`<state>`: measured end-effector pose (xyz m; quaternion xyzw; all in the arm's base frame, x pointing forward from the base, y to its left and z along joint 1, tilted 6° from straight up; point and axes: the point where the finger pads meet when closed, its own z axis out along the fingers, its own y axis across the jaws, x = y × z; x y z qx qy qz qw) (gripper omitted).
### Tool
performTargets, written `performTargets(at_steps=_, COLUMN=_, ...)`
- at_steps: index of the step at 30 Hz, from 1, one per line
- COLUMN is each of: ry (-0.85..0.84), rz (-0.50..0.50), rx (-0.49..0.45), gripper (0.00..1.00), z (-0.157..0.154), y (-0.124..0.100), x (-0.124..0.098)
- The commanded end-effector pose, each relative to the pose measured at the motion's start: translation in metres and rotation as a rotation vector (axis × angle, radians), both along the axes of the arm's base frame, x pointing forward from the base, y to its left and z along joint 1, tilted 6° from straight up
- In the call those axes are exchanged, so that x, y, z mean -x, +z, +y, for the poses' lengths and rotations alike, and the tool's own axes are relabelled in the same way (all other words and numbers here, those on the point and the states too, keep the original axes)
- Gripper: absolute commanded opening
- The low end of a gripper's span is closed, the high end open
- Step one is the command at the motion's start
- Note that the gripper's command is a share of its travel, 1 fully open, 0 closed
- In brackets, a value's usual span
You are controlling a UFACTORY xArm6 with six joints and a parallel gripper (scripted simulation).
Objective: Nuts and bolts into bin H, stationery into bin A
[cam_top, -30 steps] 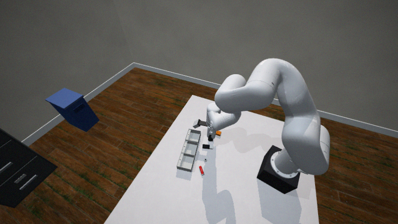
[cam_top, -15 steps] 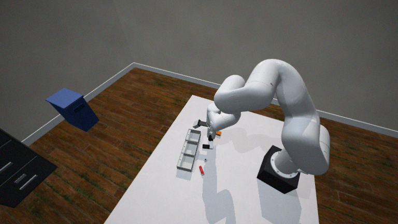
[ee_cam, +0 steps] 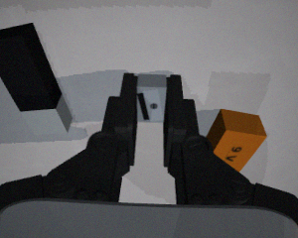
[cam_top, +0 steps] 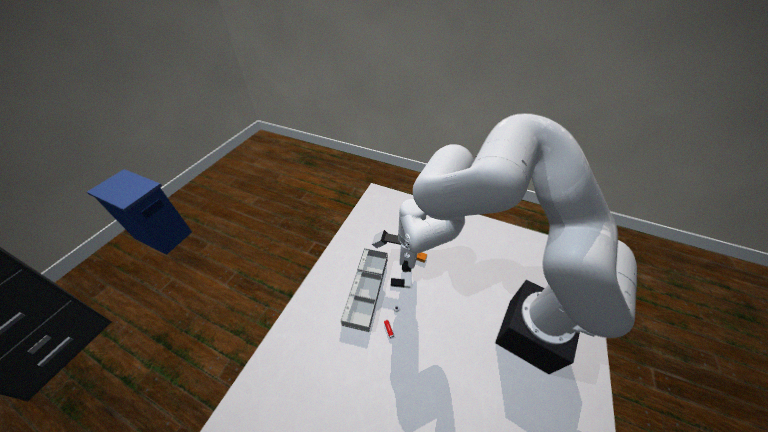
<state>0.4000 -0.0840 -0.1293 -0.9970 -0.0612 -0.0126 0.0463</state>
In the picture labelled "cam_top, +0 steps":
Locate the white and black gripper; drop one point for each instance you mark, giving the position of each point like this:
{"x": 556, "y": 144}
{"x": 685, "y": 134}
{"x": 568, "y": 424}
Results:
{"x": 409, "y": 256}

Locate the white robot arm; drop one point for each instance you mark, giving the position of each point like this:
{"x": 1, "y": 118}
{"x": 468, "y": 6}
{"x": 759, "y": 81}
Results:
{"x": 583, "y": 260}

